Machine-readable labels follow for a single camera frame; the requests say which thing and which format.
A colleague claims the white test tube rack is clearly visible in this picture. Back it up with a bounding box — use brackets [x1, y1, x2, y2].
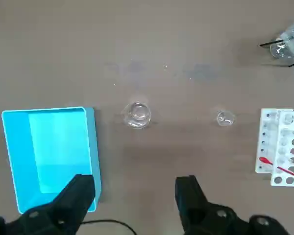
[254, 107, 294, 188]

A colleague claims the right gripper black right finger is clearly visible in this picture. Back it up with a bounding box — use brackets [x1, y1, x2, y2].
[175, 175, 291, 235]

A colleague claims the blue plastic bin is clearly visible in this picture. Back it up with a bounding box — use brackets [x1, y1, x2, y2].
[1, 106, 102, 214]

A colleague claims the small glass beaker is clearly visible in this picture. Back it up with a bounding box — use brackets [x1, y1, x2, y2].
[215, 110, 236, 127]

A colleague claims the large glass beaker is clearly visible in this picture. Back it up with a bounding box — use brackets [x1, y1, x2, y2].
[122, 101, 152, 129]

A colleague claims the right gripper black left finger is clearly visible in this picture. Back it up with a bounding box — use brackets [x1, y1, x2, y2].
[0, 174, 97, 235]

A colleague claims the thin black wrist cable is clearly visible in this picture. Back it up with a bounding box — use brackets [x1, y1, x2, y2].
[82, 219, 138, 235]

